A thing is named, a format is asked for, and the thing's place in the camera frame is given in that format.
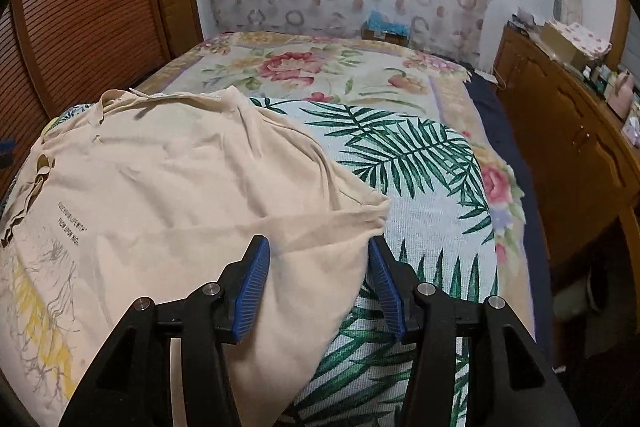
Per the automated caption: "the peach printed t-shirt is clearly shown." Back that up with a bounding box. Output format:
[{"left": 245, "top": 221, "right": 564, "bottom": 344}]
[{"left": 1, "top": 88, "right": 390, "bottom": 426}]

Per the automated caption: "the wooden louvered wardrobe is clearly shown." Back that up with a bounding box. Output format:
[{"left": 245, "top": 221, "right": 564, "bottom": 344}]
[{"left": 1, "top": 0, "right": 203, "bottom": 188}]

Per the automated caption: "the wooden sideboard cabinet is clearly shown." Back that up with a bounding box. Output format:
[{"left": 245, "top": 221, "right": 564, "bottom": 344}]
[{"left": 491, "top": 24, "right": 640, "bottom": 287}]

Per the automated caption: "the floral blanket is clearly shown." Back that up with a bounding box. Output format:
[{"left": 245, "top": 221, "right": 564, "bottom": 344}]
[{"left": 141, "top": 32, "right": 536, "bottom": 327}]

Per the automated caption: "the pink thermos jug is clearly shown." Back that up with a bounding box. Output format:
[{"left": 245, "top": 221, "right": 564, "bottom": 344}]
[{"left": 608, "top": 69, "right": 634, "bottom": 120}]

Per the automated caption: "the cardboard box with floral cloth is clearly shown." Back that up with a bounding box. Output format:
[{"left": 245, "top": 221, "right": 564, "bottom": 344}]
[{"left": 538, "top": 20, "right": 612, "bottom": 70}]

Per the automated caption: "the cardboard box with blue items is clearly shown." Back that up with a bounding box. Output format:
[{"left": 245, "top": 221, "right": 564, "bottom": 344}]
[{"left": 360, "top": 11, "right": 410, "bottom": 46}]

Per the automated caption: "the small round white fan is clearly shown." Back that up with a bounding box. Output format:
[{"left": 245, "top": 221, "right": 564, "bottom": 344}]
[{"left": 552, "top": 0, "right": 563, "bottom": 20}]

